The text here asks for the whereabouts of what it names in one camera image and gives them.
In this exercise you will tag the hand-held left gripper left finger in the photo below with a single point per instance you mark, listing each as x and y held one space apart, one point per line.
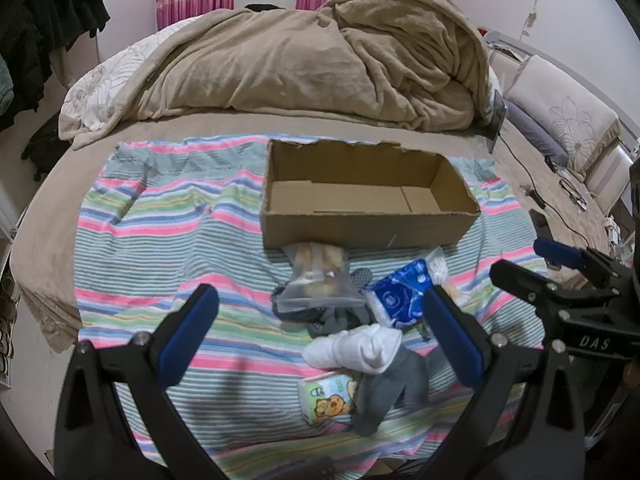
191 329

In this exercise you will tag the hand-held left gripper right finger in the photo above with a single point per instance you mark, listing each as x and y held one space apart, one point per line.
452 336

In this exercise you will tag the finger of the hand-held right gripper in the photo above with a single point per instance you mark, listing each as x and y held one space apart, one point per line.
520 282
557 253

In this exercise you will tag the blue tissue packet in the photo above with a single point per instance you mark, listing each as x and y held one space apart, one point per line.
395 300

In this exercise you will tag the dark grey dotted sock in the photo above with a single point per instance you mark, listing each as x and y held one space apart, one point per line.
340 321

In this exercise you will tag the clear bag of snacks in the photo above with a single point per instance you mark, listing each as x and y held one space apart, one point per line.
315 280

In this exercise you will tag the cartoon print tissue pack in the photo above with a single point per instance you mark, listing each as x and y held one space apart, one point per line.
325 397

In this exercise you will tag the brown cardboard box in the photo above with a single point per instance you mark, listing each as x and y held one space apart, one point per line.
350 225

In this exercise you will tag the clear plastic packet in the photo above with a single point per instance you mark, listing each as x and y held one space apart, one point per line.
437 265

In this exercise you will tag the padded bed headboard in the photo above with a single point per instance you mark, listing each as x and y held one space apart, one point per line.
610 170

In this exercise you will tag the white rolled sock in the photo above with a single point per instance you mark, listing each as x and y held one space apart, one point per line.
350 347

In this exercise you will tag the striped colourful cloth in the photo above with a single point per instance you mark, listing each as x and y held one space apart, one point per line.
165 220

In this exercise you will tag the grey pillow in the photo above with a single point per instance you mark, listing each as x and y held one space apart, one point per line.
535 132

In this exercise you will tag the beige floral pillow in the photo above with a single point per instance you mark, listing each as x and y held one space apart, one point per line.
570 110

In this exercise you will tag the dark tablet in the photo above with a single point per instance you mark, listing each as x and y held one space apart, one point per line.
497 120

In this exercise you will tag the bed with brown sheet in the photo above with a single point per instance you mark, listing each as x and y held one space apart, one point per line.
45 220

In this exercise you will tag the shoe rack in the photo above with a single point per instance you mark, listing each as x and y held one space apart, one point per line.
7 320

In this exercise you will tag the black bag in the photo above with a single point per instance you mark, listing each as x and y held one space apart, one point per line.
47 147

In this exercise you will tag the white floral quilt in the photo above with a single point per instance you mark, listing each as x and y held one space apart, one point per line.
100 90

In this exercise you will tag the beige fleece blanket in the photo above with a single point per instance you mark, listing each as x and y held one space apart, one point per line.
300 60

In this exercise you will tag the hanging dark clothes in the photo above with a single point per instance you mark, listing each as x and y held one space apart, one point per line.
30 35

